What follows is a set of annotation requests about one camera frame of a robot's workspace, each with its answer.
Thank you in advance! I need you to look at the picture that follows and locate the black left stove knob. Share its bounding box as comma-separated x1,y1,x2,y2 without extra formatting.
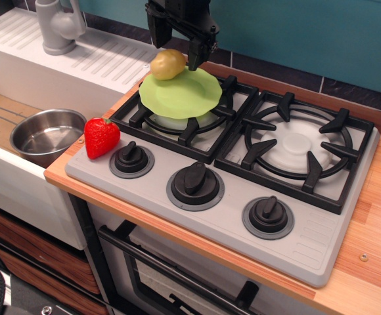
109,141,155,179

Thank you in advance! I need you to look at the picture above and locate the black stove knob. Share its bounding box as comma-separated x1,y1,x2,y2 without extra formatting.
242,196,295,240
166,161,225,212
109,141,155,179

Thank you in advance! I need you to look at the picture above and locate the grey toy stove top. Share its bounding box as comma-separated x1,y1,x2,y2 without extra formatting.
64,62,381,288

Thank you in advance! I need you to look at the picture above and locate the red toy strawberry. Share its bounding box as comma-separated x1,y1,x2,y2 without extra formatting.
84,118,121,159

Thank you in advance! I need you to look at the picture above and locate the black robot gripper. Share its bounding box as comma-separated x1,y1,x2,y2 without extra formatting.
145,1,219,71

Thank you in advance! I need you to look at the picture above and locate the black left burner grate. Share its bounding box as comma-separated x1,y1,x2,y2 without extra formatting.
111,75,259,163

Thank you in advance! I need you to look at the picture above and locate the black right stove knob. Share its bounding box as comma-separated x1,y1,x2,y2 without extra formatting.
242,196,295,240

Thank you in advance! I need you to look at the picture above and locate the black middle stove knob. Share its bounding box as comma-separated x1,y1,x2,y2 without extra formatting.
166,161,225,212

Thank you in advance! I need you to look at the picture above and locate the upper wooden drawer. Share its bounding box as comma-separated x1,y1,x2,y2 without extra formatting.
0,209,95,287

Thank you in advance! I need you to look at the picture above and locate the grey toy faucet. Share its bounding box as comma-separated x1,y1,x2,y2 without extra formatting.
35,0,86,56

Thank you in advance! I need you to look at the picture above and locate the small steel pot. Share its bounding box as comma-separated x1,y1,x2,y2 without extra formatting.
0,107,87,168

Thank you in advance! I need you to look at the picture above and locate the wooden drawer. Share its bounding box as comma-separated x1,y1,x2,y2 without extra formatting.
0,247,108,315
0,209,95,287

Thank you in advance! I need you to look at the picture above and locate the light green plastic plate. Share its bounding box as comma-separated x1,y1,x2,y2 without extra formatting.
139,68,223,119

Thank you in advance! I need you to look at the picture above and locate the black right burner grate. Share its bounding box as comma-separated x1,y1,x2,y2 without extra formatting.
215,91,380,214

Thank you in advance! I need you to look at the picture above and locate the yellow toy potato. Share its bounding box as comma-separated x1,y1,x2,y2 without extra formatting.
150,49,186,81

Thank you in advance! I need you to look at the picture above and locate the toy oven door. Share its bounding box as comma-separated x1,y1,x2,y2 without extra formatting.
98,220,315,314

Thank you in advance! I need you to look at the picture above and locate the black burner grate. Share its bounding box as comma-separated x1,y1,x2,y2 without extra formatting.
111,75,259,163
215,91,380,214

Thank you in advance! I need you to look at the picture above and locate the white toy sink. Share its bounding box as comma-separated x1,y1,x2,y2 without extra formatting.
0,8,157,250

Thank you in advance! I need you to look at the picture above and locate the black oven door handle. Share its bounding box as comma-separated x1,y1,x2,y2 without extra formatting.
98,226,259,314

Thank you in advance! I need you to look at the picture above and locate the lower wooden drawer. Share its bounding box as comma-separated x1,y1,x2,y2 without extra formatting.
0,247,108,315

